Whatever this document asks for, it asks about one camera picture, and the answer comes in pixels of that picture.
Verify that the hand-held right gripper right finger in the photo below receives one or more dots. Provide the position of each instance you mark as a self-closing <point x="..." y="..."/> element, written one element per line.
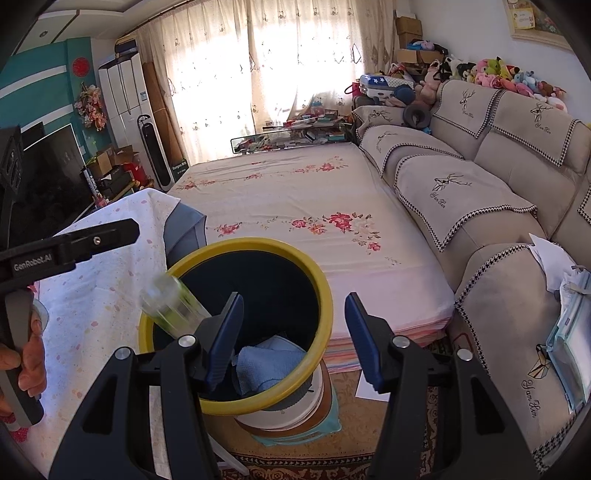
<point x="364" y="346"/>

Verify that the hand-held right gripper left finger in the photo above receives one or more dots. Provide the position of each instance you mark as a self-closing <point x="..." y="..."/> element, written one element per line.
<point x="226" y="341"/>

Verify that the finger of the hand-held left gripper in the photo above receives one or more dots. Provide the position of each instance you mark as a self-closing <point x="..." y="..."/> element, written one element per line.
<point x="106" y="237"/>

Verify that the yellow-rimmed dark bin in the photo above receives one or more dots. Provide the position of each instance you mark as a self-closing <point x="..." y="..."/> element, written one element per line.
<point x="277" y="251"/>

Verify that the person's left hand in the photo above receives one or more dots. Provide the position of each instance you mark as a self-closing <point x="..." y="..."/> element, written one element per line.
<point x="36" y="360"/>

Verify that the flat white paper sheet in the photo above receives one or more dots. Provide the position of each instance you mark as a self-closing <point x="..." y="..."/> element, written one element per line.
<point x="371" y="386"/>

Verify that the blue cloth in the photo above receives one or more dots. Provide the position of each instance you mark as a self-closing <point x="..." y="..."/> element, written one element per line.
<point x="272" y="364"/>

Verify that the black storage box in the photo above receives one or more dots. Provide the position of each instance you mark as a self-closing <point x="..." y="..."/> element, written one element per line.
<point x="115" y="181"/>

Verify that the tall white box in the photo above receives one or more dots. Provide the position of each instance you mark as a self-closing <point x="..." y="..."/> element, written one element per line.
<point x="90" y="181"/>

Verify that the red bag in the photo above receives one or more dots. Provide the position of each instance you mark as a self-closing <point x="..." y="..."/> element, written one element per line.
<point x="141" y="173"/>

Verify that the large flat television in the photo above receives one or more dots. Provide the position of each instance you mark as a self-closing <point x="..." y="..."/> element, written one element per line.
<point x="51" y="184"/>

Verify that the white dotted tablecloth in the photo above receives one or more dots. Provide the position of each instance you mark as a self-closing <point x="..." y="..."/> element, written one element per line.
<point x="92" y="314"/>

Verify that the grey table cover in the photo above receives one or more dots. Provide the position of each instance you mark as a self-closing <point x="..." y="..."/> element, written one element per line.
<point x="184" y="230"/>

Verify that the round wooden board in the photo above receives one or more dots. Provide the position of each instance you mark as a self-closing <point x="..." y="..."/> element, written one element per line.
<point x="318" y="415"/>

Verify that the open cardboard box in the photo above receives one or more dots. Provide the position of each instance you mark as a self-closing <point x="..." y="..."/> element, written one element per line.
<point x="122" y="156"/>

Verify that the patterned rug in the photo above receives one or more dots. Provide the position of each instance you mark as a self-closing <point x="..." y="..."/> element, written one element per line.
<point x="360" y="434"/>

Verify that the green plastic stool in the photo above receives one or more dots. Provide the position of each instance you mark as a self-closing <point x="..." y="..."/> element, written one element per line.
<point x="330" y="427"/>

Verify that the white round tin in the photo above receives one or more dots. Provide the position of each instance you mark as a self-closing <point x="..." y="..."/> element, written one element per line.
<point x="295" y="410"/>

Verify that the black white tower fan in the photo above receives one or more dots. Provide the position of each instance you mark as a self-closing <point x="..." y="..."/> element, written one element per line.
<point x="152" y="152"/>

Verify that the smaller black television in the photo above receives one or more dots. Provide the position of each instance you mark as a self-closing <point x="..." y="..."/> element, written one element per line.
<point x="33" y="134"/>

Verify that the artificial flower bunch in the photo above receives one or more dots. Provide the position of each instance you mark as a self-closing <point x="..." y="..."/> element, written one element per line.
<point x="90" y="108"/>

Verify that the white standing air conditioner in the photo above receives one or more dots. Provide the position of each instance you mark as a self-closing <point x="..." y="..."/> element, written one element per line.
<point x="127" y="101"/>

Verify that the tall cardboard sheet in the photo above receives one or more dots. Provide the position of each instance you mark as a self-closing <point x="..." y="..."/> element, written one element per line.
<point x="161" y="110"/>

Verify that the floral mattress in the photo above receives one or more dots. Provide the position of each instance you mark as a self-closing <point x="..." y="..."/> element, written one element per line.
<point x="300" y="194"/>

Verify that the dark flat box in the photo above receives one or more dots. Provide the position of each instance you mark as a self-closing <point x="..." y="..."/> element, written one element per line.
<point x="126" y="47"/>

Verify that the crumpled white paper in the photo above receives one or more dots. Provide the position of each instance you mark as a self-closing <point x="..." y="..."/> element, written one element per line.
<point x="549" y="263"/>

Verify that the plastic bags on sofa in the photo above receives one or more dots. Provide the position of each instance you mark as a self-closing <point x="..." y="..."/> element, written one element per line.
<point x="570" y="341"/>

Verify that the cluttered glass table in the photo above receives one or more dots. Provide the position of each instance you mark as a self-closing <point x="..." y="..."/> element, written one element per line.
<point x="286" y="138"/>

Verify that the curtain rod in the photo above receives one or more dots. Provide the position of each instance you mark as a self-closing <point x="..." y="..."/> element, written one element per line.
<point x="152" y="21"/>

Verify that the grey neck pillow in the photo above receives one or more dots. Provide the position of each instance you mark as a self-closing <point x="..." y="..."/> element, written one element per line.
<point x="411" y="115"/>

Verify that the sheer embroidered curtains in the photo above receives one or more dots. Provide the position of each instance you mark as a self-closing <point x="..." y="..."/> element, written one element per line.
<point x="277" y="69"/>

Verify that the beige sofa with covers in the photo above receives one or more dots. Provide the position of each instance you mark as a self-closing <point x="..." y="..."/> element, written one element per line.
<point x="508" y="152"/>

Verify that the pink handbag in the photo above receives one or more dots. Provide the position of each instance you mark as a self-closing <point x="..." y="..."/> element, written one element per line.
<point x="358" y="90"/>

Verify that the blue star-print bag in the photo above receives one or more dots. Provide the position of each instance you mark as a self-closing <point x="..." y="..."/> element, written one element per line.
<point x="375" y="85"/>

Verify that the pile of plush toys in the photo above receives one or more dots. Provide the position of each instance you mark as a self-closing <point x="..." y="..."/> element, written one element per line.
<point x="503" y="76"/>

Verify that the stack of cardboard boxes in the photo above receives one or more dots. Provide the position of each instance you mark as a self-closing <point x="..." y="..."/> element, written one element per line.
<point x="411" y="37"/>

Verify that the framed landscape painting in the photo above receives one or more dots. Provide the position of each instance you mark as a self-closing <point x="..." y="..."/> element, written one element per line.
<point x="540" y="18"/>

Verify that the red round wall ornament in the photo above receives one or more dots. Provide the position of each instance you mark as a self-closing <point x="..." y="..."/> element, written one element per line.
<point x="80" y="66"/>

